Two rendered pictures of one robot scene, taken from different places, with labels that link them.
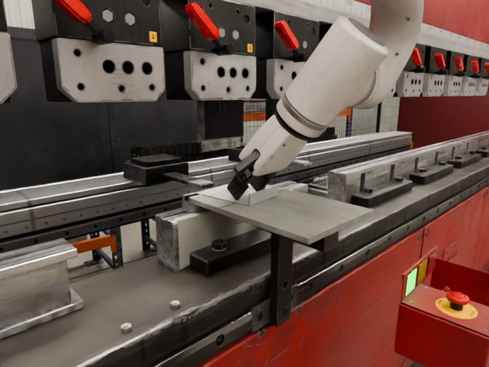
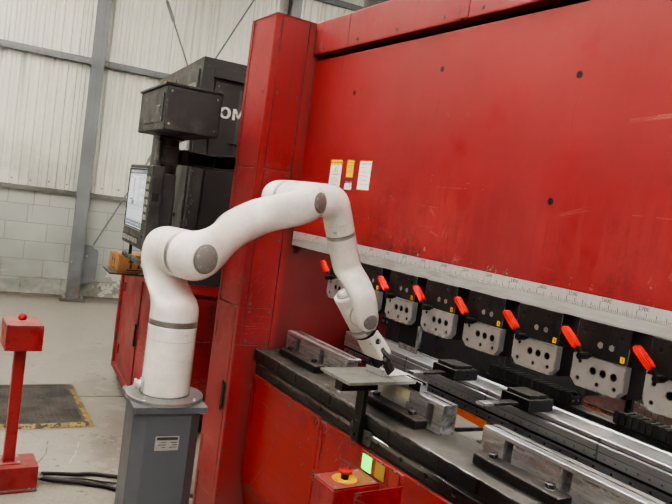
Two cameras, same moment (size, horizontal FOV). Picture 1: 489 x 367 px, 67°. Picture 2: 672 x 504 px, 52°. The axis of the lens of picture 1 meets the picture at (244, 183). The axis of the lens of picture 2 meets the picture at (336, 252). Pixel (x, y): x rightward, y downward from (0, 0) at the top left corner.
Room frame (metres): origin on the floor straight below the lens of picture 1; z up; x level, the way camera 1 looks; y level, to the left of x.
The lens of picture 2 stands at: (0.92, -2.27, 1.53)
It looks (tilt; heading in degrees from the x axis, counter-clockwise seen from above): 4 degrees down; 102
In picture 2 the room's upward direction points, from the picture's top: 8 degrees clockwise
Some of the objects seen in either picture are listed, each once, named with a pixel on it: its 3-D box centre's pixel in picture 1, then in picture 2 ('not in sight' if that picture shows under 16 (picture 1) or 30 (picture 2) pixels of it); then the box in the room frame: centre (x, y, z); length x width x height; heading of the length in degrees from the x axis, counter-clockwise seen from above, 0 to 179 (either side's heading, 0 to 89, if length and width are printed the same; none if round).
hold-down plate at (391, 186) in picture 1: (383, 191); (519, 478); (1.10, -0.43, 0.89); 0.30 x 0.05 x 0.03; 134
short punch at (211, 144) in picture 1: (221, 124); (409, 336); (0.72, 0.04, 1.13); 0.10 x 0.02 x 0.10; 134
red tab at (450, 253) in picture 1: (452, 253); not in sight; (1.31, -0.80, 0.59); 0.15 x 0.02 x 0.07; 134
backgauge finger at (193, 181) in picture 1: (172, 172); (439, 369); (0.83, 0.17, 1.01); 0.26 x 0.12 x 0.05; 44
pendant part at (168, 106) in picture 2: not in sight; (168, 185); (-0.50, 0.61, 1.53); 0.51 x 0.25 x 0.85; 131
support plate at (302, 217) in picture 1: (278, 206); (368, 375); (0.61, -0.06, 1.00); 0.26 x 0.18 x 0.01; 44
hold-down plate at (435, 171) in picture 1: (432, 172); not in sight; (1.37, -0.72, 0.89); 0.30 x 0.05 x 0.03; 134
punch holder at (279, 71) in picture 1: (282, 59); (448, 309); (0.84, -0.08, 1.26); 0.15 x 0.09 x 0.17; 134
